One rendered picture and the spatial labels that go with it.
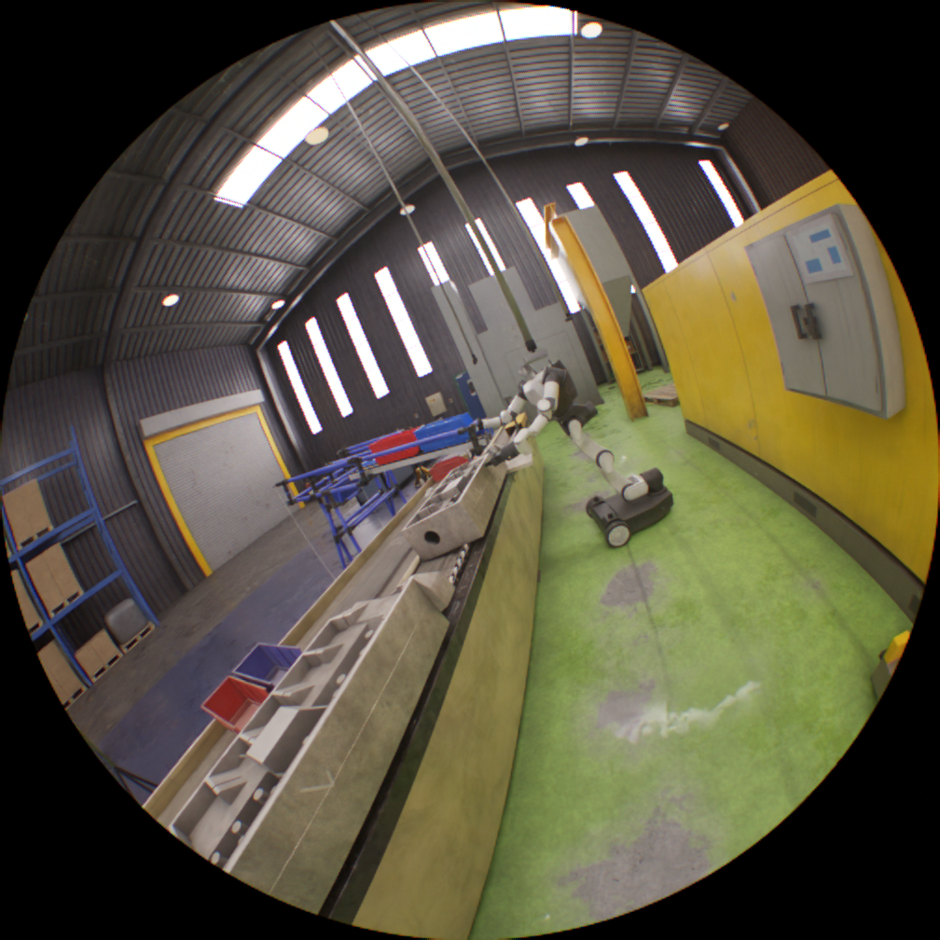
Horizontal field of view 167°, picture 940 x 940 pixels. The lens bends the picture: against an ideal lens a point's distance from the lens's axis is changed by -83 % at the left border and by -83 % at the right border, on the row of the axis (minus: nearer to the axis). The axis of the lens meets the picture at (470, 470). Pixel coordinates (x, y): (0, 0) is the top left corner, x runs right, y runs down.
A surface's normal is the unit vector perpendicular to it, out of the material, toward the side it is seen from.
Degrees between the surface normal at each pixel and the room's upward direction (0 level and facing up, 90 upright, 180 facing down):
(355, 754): 80
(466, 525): 90
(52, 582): 90
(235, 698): 88
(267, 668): 88
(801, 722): 0
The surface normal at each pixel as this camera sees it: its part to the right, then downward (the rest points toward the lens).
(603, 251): -0.22, 0.33
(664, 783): -0.39, -0.89
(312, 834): 0.81, -0.46
